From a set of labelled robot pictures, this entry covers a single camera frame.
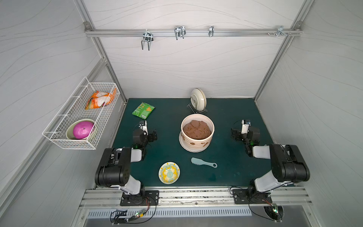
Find white ceramic pot with mud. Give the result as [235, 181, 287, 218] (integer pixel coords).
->
[179, 114, 215, 153]

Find light teal scrub brush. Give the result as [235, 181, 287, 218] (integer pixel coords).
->
[191, 158, 218, 168]

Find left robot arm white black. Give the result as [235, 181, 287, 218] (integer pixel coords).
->
[95, 129, 157, 197]

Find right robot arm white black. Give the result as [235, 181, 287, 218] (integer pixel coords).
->
[231, 127, 311, 195]

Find green snack packet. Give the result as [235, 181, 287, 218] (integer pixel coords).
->
[132, 102, 155, 120]

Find yellow teal patterned bowl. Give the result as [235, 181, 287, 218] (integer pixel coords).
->
[158, 162, 180, 184]

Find cream plate on rack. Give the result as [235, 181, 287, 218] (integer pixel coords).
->
[191, 88, 207, 112]

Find orange white snack bag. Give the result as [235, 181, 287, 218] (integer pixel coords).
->
[85, 88, 117, 110]

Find right wiring with board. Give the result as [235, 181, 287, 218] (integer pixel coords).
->
[248, 197, 284, 222]

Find left wiring bundle with board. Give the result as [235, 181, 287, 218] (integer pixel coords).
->
[109, 195, 157, 225]

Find metal double hook left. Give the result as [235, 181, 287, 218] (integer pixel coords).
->
[141, 31, 154, 51]

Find metal double hook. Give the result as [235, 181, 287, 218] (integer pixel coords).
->
[141, 31, 154, 51]
[174, 26, 186, 40]

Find metal double hook middle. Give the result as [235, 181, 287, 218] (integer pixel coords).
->
[174, 26, 186, 40]

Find small metal hook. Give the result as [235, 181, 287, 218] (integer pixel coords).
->
[209, 26, 214, 37]

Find metal hook right end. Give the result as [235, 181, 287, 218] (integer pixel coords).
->
[266, 26, 292, 37]

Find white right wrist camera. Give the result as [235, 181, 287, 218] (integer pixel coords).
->
[241, 119, 251, 134]

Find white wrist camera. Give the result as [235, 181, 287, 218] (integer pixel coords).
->
[241, 119, 251, 134]
[139, 120, 148, 135]

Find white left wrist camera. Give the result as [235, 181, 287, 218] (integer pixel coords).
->
[139, 120, 148, 135]

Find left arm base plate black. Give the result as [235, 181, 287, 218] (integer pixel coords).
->
[120, 190, 159, 207]

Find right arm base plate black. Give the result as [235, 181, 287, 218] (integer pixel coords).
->
[229, 187, 273, 205]

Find white wire wall basket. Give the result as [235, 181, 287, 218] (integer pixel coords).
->
[42, 78, 120, 149]

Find aluminium front rail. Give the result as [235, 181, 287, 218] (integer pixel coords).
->
[78, 186, 313, 209]

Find aluminium rail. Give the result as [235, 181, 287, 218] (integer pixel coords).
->
[78, 186, 313, 209]
[85, 28, 303, 38]

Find aluminium top rail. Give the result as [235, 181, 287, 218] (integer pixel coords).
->
[85, 28, 303, 38]

